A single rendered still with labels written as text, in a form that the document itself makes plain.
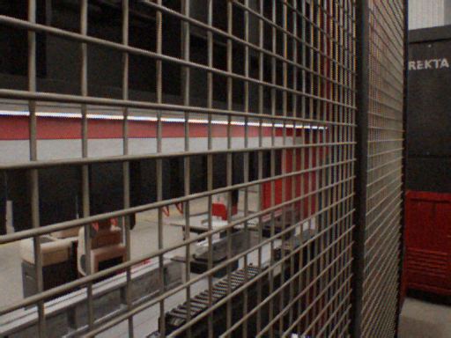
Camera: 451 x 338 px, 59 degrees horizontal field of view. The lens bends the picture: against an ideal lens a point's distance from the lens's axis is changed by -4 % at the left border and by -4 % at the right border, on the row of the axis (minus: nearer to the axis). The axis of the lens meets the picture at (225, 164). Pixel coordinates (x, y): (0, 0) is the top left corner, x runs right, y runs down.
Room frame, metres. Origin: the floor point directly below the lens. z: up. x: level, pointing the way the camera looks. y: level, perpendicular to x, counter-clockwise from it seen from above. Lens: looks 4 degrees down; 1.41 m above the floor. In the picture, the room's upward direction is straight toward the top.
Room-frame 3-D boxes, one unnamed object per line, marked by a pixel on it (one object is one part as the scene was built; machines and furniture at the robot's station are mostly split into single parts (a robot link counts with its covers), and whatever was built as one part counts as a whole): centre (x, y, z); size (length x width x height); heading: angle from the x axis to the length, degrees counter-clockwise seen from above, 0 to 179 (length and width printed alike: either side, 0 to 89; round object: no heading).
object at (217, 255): (1.31, 0.10, 1.01); 0.26 x 0.12 x 0.05; 60
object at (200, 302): (0.99, 0.01, 1.02); 0.44 x 0.06 x 0.04; 150
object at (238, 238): (1.81, 0.00, 0.92); 0.39 x 0.06 x 0.10; 150
